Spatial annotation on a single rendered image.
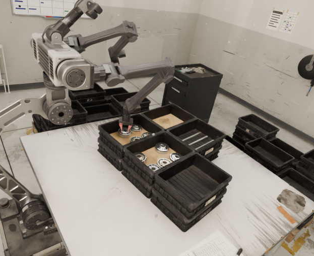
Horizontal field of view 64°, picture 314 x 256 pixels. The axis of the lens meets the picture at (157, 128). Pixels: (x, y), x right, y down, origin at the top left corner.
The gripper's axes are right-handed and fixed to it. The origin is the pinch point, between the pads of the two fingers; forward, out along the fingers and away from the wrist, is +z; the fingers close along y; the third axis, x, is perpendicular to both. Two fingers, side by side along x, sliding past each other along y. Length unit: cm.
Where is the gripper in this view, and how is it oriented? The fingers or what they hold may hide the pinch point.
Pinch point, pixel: (125, 129)
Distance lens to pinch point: 192.5
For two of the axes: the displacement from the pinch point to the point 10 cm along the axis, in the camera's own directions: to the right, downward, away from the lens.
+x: 0.6, 5.5, -8.3
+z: -1.6, 8.3, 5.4
